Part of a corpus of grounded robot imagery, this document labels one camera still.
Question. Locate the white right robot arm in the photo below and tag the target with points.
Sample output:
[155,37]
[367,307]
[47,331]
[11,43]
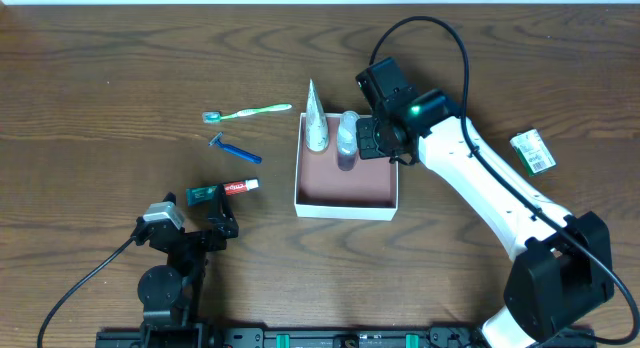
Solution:
[559,260]

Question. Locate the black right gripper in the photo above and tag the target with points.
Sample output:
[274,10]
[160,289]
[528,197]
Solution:
[368,138]

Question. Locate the red green toothpaste tube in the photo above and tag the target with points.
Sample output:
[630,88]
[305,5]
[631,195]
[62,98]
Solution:
[196,196]

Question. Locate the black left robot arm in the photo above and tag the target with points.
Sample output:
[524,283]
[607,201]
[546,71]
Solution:
[170,293]

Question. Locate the green white soap box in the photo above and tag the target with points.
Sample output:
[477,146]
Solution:
[532,152]

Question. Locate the clear hand sanitizer bottle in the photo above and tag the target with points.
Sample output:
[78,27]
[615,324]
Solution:
[346,144]

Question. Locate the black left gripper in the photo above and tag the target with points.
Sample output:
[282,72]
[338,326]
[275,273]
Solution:
[198,239]

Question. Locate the blue disposable razor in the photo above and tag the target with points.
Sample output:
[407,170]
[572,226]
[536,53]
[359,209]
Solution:
[216,142]

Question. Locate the green white toothbrush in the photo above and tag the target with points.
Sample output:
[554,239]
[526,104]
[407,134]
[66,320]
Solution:
[216,117]

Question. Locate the white box with pink interior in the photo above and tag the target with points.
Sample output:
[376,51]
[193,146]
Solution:
[369,191]

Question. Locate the black mounting rail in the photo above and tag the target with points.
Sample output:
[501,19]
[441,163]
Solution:
[206,336]

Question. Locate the white lotion tube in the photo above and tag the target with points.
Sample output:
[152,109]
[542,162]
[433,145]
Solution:
[316,126]

